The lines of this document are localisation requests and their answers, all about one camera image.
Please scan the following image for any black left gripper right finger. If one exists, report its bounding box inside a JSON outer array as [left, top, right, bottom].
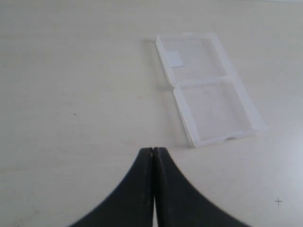
[[153, 148, 246, 227]]

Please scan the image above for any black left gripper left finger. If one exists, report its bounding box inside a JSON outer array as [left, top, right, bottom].
[[72, 148, 154, 227]]

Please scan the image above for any clear plastic hinged case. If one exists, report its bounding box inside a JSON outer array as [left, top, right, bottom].
[[155, 33, 267, 147]]

